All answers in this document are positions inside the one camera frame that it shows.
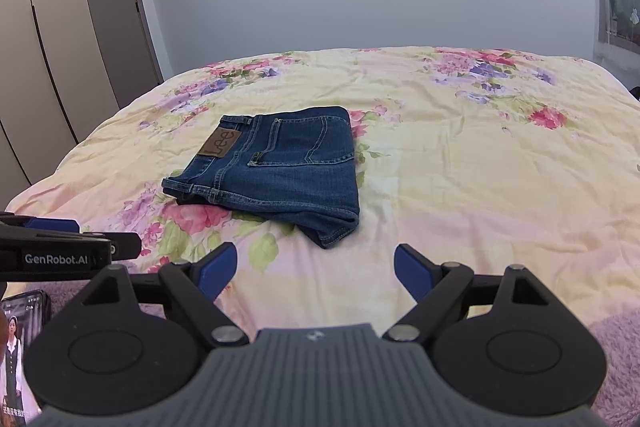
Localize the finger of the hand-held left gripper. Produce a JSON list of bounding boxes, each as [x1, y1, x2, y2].
[[0, 212, 81, 234], [102, 232, 143, 261]]

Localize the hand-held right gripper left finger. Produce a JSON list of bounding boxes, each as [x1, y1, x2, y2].
[[75, 242, 249, 349]]

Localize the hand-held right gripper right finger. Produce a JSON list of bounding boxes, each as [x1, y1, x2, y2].
[[382, 243, 557, 344]]

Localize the blue denim pants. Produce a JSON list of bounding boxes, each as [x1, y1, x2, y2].
[[161, 106, 362, 250]]

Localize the black smartphone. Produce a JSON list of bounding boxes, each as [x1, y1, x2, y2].
[[0, 289, 53, 427]]

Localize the floral yellow blanket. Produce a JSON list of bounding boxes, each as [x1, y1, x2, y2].
[[4, 47, 640, 343]]

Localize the beige wardrobe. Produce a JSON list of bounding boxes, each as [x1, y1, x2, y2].
[[0, 0, 121, 188]]

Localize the purple fluffy blanket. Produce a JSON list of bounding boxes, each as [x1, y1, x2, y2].
[[40, 274, 640, 427]]

